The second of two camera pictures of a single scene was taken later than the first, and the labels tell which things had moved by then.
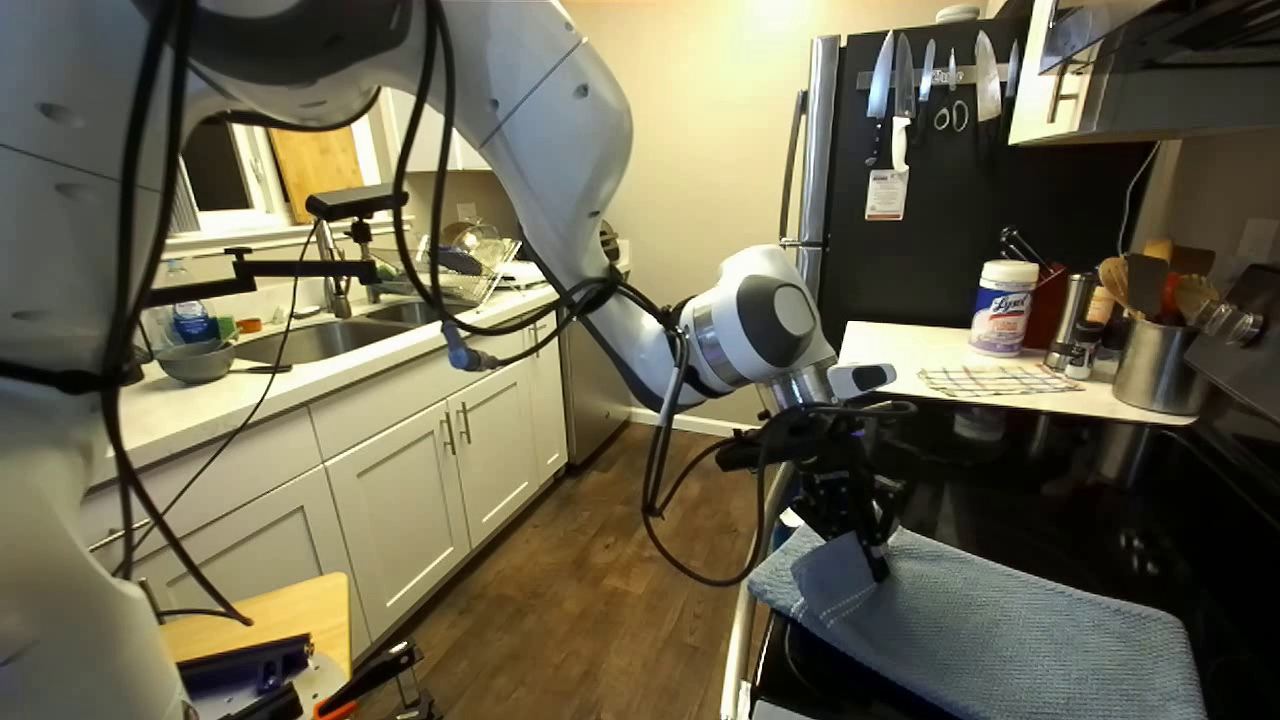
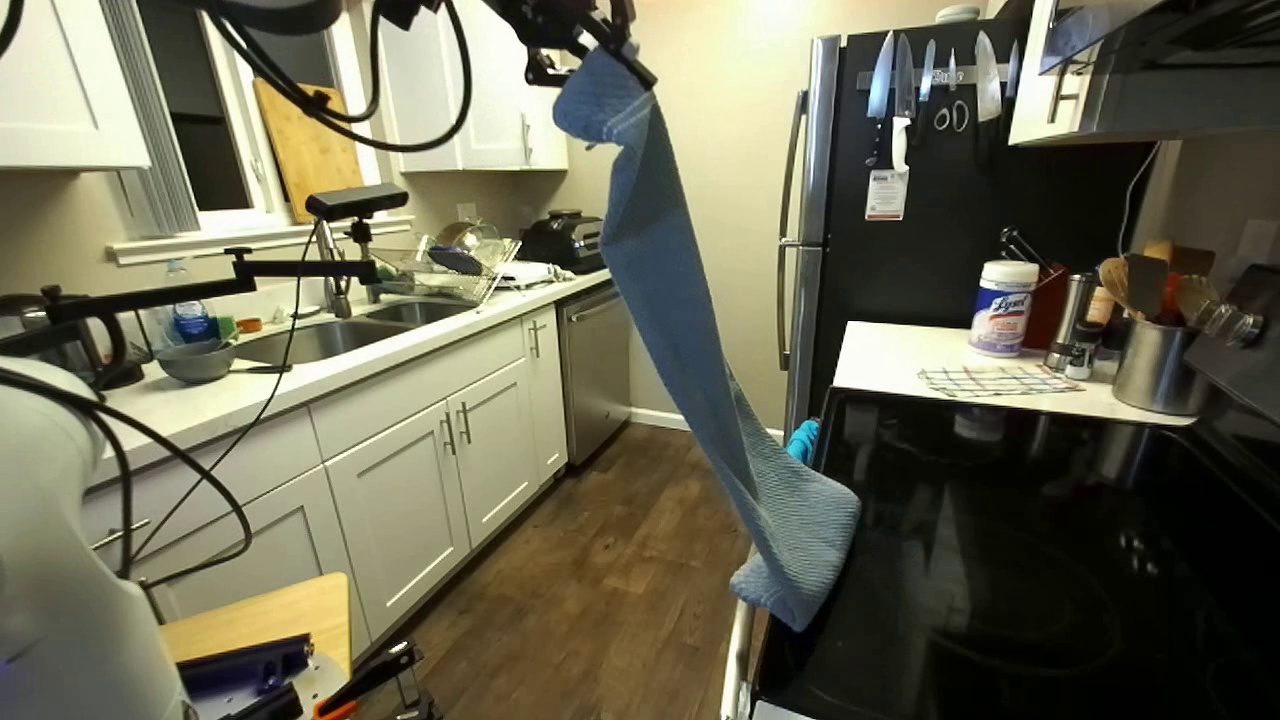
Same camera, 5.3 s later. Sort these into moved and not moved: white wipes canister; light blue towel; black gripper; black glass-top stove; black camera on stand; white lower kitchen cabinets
Moved: light blue towel; black gripper
Not moved: white wipes canister; white lower kitchen cabinets; black glass-top stove; black camera on stand
